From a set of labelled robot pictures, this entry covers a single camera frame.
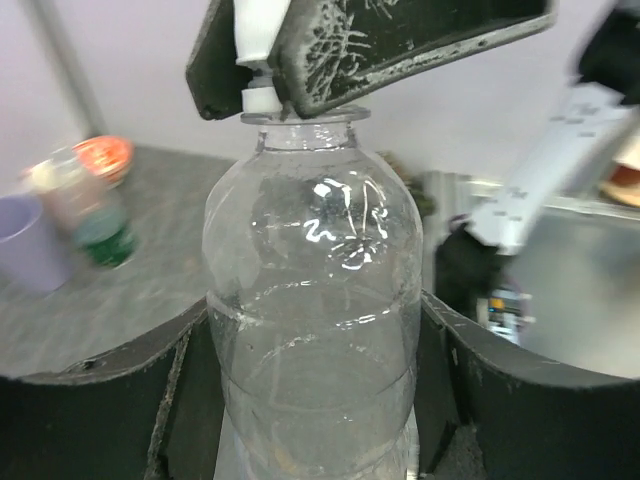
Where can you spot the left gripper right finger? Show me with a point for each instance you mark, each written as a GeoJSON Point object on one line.
{"type": "Point", "coordinates": [535, 418]}

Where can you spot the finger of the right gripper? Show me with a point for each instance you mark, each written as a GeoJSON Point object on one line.
{"type": "Point", "coordinates": [330, 53]}
{"type": "Point", "coordinates": [214, 79]}

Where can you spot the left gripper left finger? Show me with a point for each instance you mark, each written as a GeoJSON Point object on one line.
{"type": "Point", "coordinates": [151, 408]}

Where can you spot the Pocari Sweat bottle cap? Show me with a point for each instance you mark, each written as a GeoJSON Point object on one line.
{"type": "Point", "coordinates": [256, 26]}

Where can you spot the clear bottle green label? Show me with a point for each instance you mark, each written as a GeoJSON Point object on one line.
{"type": "Point", "coordinates": [88, 212]}

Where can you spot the clear Pocari Sweat bottle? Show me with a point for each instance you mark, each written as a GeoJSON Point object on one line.
{"type": "Point", "coordinates": [313, 254]}

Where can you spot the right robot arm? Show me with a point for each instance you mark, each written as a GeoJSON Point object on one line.
{"type": "Point", "coordinates": [603, 100]}

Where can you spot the red white floral bowl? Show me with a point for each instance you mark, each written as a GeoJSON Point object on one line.
{"type": "Point", "coordinates": [108, 157]}

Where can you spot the black floral rectangular dish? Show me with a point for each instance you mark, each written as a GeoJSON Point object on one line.
{"type": "Point", "coordinates": [425, 204]}

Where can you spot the purple plastic cup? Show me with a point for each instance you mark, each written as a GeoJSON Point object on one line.
{"type": "Point", "coordinates": [31, 252]}

